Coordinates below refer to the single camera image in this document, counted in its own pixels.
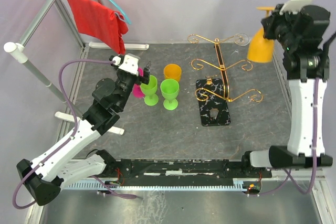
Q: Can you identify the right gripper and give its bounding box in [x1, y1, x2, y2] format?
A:
[264, 3, 302, 51]

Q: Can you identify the orange plastic goblet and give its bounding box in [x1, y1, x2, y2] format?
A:
[246, 6, 276, 64]
[163, 63, 182, 82]

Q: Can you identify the clear champagne flute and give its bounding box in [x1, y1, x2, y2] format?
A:
[229, 33, 250, 49]

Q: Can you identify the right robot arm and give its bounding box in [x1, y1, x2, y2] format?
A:
[240, 4, 335, 177]

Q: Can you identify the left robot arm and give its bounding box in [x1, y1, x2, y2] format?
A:
[12, 59, 151, 209]

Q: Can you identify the pink plastic goblet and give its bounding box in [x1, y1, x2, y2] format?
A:
[132, 68, 145, 98]

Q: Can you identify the orange plastic goblet front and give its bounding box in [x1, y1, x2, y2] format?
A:
[163, 63, 182, 82]

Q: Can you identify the green plastic goblet left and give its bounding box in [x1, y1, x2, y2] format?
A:
[140, 75, 159, 106]

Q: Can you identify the green plastic goblet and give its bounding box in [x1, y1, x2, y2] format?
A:
[140, 75, 159, 106]
[160, 79, 180, 111]

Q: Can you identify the green plastic goblet right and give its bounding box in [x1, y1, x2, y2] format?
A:
[160, 79, 180, 111]

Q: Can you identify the red cloth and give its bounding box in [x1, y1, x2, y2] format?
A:
[67, 0, 128, 54]

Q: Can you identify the white stand foot front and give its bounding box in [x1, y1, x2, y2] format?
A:
[55, 111, 125, 135]

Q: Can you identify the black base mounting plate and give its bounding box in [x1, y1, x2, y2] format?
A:
[99, 159, 272, 186]

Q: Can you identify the grey clothes stand pole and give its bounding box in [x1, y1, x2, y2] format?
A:
[3, 0, 79, 112]

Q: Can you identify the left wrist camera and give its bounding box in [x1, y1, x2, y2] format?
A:
[109, 54, 140, 76]

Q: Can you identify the gold wire wine glass rack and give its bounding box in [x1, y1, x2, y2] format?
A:
[187, 34, 264, 103]

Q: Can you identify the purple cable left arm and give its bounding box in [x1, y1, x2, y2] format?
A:
[12, 59, 139, 209]

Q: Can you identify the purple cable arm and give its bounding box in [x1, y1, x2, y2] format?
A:
[12, 59, 139, 209]
[258, 0, 336, 197]

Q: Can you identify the white cable duct strip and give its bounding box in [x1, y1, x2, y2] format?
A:
[65, 179, 247, 191]

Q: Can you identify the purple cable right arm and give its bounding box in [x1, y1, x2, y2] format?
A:
[258, 0, 336, 197]

